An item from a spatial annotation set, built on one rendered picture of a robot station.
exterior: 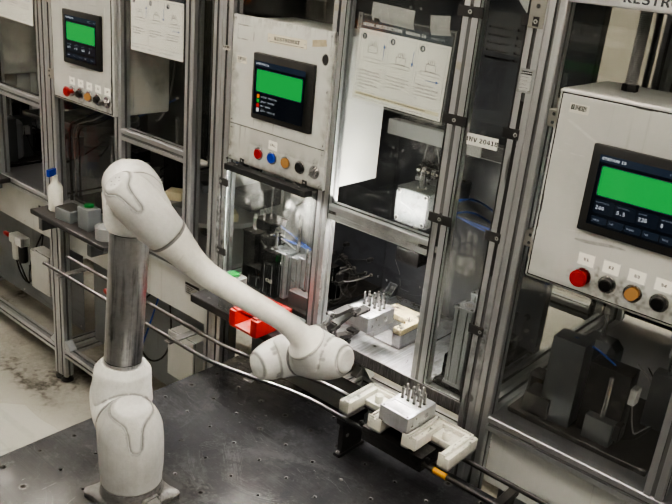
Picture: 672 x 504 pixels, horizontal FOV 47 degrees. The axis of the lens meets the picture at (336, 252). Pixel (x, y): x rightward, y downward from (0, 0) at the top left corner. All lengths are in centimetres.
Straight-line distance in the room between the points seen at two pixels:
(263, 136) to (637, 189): 118
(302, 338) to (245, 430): 58
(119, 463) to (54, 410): 178
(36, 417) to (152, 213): 209
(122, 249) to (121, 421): 42
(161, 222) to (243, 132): 80
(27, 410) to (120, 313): 179
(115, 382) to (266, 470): 49
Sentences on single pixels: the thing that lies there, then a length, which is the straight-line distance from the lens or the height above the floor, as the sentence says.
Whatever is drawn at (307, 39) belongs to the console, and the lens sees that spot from 230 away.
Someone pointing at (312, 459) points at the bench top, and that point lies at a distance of 231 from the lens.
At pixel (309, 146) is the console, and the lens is 233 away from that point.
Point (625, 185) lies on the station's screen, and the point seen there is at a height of 163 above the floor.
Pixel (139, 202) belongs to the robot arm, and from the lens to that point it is 179.
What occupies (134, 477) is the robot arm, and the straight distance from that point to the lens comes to 205.
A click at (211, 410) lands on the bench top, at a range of 250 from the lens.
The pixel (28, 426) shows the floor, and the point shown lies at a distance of 370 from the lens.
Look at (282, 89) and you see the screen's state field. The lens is 235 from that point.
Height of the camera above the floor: 206
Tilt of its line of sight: 22 degrees down
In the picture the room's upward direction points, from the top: 6 degrees clockwise
